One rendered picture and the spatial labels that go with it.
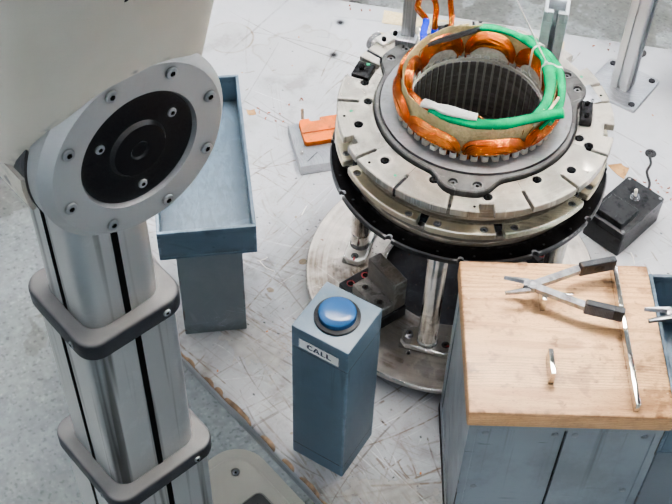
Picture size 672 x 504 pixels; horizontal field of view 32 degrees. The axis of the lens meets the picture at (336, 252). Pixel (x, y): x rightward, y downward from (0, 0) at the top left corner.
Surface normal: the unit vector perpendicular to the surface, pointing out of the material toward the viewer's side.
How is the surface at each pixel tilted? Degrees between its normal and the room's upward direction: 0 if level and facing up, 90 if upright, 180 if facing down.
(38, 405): 0
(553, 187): 0
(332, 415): 90
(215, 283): 90
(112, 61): 109
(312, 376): 90
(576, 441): 90
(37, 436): 0
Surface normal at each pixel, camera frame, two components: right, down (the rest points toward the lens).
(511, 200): 0.02, -0.65
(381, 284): -0.80, 0.44
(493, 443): -0.02, 0.76
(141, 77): 0.66, 0.58
